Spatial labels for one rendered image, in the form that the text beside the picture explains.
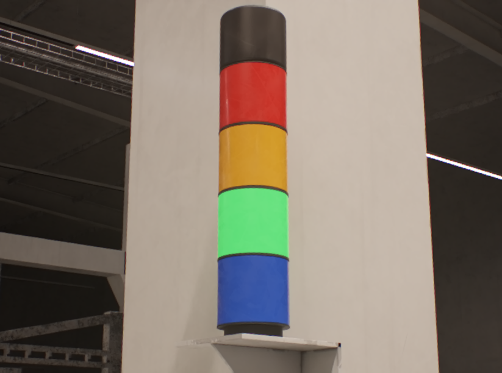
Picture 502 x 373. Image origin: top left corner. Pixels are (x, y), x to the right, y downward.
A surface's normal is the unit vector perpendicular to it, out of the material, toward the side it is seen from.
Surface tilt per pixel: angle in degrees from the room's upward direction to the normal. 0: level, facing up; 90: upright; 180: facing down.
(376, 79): 90
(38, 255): 90
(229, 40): 90
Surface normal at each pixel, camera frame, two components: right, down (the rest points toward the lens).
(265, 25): 0.36, -0.25
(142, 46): -0.76, -0.18
